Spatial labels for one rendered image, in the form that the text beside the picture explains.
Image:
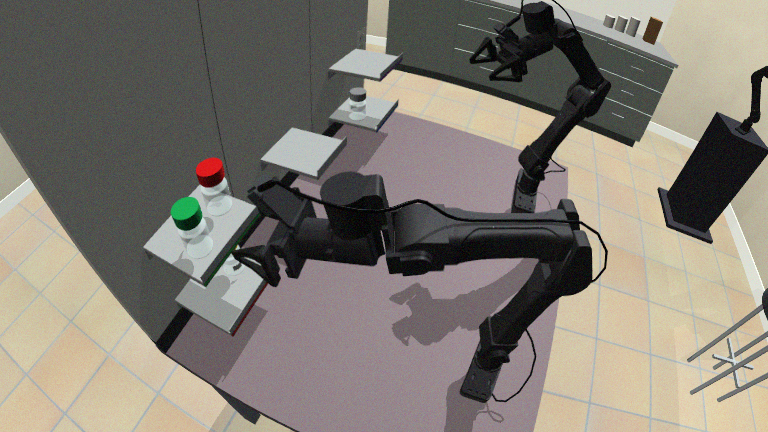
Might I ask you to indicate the white bottle with yellow cap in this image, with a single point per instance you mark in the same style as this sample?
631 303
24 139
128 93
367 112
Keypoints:
231 266

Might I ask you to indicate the clear bottle with red cap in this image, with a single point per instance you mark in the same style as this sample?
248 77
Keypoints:
214 186

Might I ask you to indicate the clear glass bottle with green cap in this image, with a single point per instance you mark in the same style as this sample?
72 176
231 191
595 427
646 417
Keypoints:
192 227

